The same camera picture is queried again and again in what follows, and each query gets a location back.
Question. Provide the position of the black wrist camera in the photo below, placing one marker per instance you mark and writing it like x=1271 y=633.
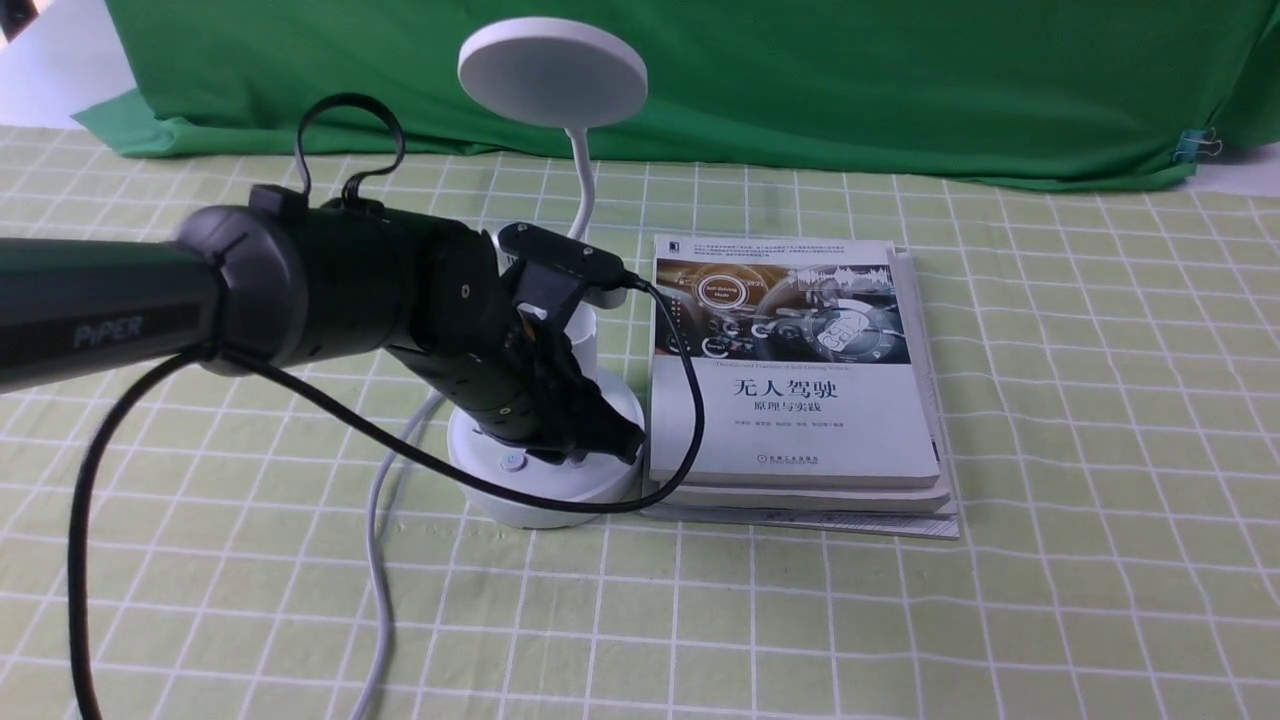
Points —
x=554 y=275

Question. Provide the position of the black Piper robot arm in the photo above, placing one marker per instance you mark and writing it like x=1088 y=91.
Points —
x=274 y=280

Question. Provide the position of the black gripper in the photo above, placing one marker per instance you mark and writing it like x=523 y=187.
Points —
x=517 y=379

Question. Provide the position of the green checkered tablecloth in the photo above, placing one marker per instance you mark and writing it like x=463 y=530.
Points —
x=1108 y=367

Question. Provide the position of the top book with car cover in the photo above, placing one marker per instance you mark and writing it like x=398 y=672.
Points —
x=800 y=400

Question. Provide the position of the teal binder clip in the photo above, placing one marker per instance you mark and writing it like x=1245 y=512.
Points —
x=1195 y=144

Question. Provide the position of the green backdrop cloth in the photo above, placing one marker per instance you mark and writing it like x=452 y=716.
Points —
x=1046 y=96

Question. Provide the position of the white desk lamp with sockets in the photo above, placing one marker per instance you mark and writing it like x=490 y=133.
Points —
x=560 y=74

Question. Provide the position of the bottom thin paper booklet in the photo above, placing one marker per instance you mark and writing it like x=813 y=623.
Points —
x=940 y=526

